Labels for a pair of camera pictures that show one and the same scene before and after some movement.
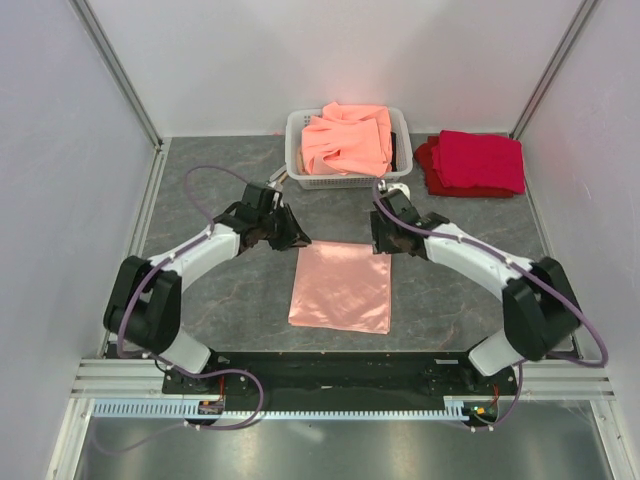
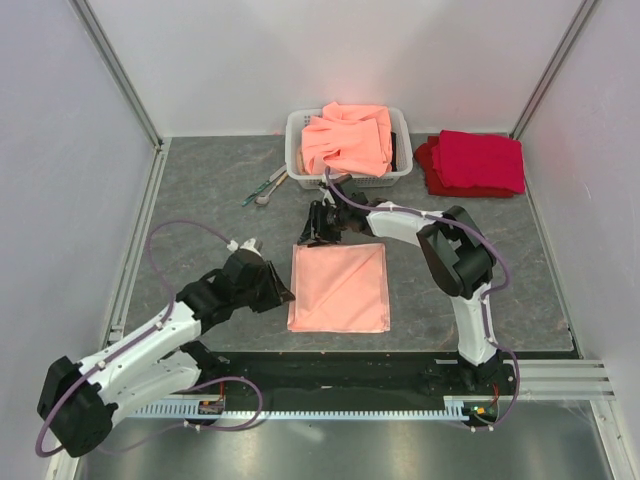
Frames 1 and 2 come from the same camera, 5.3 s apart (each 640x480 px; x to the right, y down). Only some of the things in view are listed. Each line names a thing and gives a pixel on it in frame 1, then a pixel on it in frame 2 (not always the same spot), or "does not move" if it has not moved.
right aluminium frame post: x=558 y=57 does not move
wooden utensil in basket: x=300 y=163 does not move
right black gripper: x=379 y=244 to x=315 y=231
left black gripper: x=293 y=231 to x=277 y=292
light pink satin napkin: x=343 y=286 does not move
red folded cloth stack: x=471 y=164 does not move
